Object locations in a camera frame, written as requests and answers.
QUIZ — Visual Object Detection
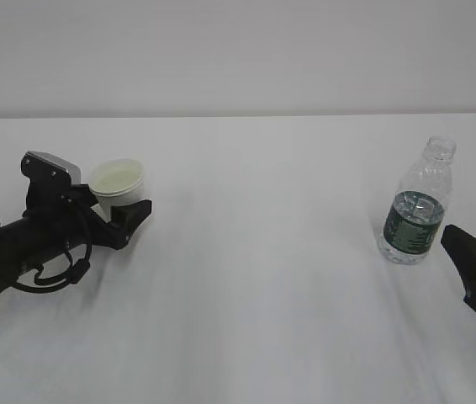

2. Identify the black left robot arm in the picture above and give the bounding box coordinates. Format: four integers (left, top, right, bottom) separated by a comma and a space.
0, 184, 152, 295

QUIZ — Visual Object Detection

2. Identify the white paper cup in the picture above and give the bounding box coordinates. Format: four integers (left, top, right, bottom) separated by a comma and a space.
88, 158, 145, 221

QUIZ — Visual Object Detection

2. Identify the black left camera cable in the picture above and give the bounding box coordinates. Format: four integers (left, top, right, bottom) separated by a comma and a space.
0, 193, 93, 295

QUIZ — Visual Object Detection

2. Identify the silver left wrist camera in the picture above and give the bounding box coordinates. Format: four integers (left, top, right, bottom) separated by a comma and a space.
21, 151, 82, 185

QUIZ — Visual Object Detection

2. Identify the clear water bottle green label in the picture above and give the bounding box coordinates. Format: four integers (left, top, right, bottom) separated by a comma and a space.
378, 136, 457, 265

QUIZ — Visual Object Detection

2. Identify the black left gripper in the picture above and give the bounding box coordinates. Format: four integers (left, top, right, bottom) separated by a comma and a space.
24, 180, 152, 249

